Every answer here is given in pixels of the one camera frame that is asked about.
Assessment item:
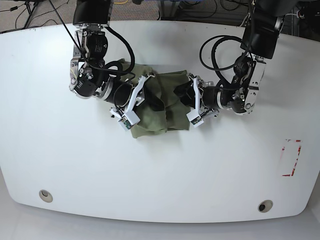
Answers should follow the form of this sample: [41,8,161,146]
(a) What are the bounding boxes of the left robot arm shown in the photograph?
[173,0,297,122]

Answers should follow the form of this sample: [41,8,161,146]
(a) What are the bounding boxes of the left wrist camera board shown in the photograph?
[186,109,204,128]

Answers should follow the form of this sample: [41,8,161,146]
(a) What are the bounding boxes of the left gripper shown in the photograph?
[173,73,220,118]

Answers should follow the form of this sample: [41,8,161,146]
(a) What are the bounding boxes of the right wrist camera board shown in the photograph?
[118,111,140,131]

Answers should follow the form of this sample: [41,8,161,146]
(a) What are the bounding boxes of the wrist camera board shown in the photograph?
[118,111,140,131]
[186,109,204,128]

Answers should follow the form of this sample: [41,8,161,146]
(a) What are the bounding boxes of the red tape rectangle marking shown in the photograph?
[278,139,302,177]

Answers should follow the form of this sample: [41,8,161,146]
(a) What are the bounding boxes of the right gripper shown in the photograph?
[109,73,165,119]

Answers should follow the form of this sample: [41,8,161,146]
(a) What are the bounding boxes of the green t-shirt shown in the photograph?
[130,64,190,139]

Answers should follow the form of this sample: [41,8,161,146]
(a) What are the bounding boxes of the right table cable grommet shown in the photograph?
[257,199,273,213]

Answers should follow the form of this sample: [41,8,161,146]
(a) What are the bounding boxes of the table cable grommet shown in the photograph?
[257,199,273,213]
[39,190,53,203]

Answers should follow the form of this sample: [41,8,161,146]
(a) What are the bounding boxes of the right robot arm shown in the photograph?
[69,0,165,122]

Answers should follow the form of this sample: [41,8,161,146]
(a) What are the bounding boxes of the black tripod stand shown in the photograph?
[22,0,41,30]

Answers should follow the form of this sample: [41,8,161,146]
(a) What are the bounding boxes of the left table cable grommet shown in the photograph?
[39,190,53,203]

